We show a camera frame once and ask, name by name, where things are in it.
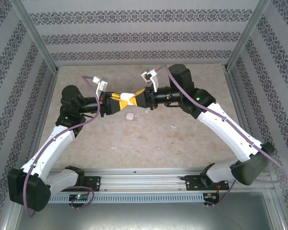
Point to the white earbud charging case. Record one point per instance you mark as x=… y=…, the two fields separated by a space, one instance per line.
x=127 y=96

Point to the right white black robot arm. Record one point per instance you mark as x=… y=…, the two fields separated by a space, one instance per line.
x=230 y=136

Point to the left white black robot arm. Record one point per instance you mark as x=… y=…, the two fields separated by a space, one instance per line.
x=62 y=143

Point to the small white rounded box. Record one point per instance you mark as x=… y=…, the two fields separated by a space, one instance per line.
x=129 y=116

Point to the small circuit board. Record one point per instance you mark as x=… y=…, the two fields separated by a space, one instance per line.
x=79 y=197
x=211 y=196

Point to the aluminium frame side rail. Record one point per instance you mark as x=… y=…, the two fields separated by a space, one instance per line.
x=236 y=95
x=50 y=95

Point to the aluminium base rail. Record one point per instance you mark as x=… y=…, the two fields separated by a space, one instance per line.
x=144 y=178

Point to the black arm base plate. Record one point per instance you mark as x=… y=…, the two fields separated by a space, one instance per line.
x=94 y=183
x=194 y=183

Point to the aluminium frame post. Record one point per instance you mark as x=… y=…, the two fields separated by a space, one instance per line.
x=248 y=33
x=33 y=33

